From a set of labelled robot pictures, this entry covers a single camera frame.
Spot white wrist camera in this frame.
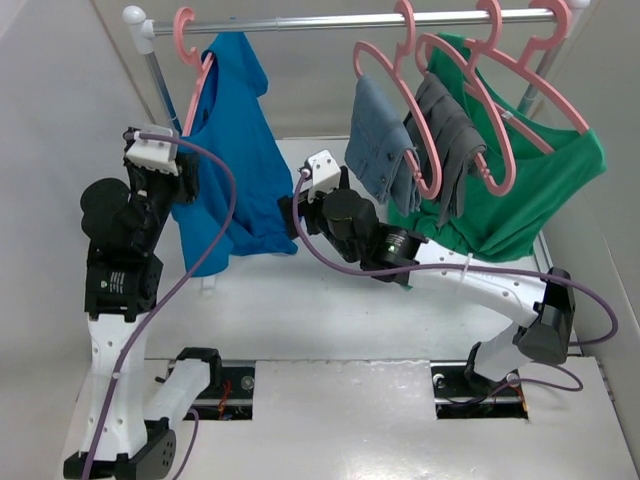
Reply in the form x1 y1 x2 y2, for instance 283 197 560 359
305 150 341 199
124 125 178 176

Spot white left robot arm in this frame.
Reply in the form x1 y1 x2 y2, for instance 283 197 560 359
63 125 223 479

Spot pink hanger with green shirt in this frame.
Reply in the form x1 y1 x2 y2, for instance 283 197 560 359
465 0 590 135

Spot pink hanger with jeans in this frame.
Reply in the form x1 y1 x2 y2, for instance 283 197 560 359
352 0 443 200

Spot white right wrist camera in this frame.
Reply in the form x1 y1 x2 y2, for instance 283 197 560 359
305 150 341 199

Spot pink plastic hanger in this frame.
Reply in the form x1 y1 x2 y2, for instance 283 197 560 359
173 7 215 136

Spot green t shirt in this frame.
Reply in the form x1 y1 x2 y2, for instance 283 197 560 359
388 49 606 263

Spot blue denim jeans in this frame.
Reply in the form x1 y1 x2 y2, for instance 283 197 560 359
345 75 421 217

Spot grey trousers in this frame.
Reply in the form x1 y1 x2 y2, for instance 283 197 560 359
415 73 486 227

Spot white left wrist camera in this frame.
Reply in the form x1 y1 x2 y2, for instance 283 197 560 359
124 125 178 176

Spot pink hanger with trousers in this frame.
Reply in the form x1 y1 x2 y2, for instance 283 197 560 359
414 0 518 197

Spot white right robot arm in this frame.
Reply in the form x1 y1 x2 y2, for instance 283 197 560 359
278 167 575 394

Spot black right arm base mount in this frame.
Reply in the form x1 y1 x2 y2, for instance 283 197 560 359
430 343 528 420

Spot metal clothes rack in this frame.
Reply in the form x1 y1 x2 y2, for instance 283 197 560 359
121 1 591 132

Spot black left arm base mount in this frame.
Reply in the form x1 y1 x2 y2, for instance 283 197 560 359
154 347 256 421

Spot blue t shirt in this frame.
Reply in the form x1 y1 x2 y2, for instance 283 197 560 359
172 32 297 277

